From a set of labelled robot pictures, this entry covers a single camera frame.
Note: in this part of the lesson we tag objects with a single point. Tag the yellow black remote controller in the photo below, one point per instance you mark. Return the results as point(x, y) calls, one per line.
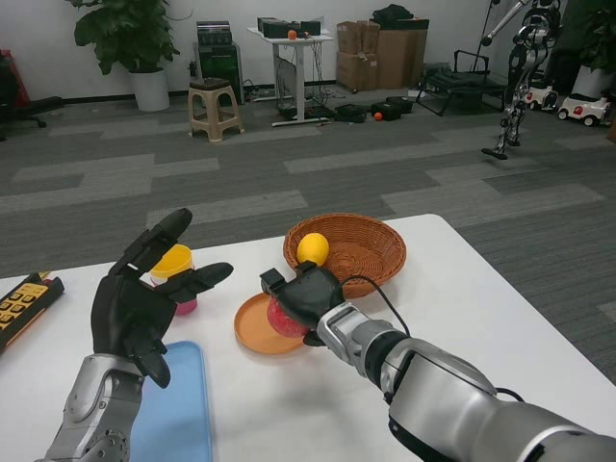
point(24, 308)

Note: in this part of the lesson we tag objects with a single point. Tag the white standing desk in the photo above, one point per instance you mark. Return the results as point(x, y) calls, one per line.
point(298, 72)

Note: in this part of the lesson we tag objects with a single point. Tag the red apple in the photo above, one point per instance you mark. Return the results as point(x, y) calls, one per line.
point(284, 325)

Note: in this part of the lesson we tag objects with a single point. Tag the yellow lemon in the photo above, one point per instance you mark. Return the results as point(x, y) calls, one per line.
point(313, 248)

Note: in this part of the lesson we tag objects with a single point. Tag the brown wicker basket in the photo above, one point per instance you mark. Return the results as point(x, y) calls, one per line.
point(370, 240)

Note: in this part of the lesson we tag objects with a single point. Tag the black device stack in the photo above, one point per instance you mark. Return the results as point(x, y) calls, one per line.
point(213, 33)

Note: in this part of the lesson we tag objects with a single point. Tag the small white toy car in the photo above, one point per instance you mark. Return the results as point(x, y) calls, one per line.
point(541, 98)

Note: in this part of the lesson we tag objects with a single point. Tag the large cardboard box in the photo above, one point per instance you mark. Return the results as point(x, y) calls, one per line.
point(402, 58)

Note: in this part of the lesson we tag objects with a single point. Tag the wide black equipment box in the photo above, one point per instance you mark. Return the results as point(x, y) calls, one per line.
point(273, 28)

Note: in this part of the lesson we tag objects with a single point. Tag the beige plastic stool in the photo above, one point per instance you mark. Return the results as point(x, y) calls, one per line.
point(212, 86)

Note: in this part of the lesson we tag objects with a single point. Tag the pink cup yellow rim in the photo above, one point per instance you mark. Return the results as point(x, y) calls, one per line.
point(173, 262)

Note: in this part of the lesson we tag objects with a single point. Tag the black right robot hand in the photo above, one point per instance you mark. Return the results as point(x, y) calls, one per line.
point(313, 293)

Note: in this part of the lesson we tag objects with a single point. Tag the large white toy car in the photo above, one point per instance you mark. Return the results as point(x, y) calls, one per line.
point(584, 110)

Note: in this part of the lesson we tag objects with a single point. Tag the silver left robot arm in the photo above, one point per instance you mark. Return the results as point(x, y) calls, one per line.
point(91, 394)

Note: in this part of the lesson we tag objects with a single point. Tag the small black equipment box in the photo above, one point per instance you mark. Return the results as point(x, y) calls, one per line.
point(311, 28)

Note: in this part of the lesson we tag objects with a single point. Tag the silver humanoid robot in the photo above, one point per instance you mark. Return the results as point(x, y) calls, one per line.
point(522, 53)

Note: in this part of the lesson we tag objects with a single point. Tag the green plant in white pot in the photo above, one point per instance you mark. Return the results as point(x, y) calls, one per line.
point(149, 91)

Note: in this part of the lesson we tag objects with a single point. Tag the small open cardboard box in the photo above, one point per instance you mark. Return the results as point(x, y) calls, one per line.
point(356, 37)

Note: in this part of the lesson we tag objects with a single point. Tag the orange round plate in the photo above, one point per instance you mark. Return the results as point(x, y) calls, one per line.
point(252, 327)

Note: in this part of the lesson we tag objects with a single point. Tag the low cardboard box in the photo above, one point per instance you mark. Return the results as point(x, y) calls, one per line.
point(353, 72)

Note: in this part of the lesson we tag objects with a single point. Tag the black folding cot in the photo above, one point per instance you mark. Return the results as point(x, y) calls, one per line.
point(457, 84)

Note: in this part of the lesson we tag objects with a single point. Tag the dark plant in white pot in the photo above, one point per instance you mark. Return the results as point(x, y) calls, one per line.
point(594, 82)

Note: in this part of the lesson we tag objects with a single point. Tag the black floor bag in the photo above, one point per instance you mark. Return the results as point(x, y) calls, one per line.
point(394, 107)
point(353, 113)

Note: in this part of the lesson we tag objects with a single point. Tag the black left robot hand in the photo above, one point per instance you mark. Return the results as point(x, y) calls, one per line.
point(125, 317)

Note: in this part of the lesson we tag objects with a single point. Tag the blue plastic tray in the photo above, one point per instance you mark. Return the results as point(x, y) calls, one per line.
point(183, 409)

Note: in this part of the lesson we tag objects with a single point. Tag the black bag on boxes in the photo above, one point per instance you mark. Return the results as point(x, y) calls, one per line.
point(394, 13)

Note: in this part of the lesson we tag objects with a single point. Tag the black green cabinet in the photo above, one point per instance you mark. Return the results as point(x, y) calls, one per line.
point(219, 67)

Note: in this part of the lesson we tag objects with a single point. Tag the black office chair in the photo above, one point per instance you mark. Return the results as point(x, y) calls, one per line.
point(14, 96)

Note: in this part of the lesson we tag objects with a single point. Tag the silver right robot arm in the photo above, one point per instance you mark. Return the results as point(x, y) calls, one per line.
point(457, 399)

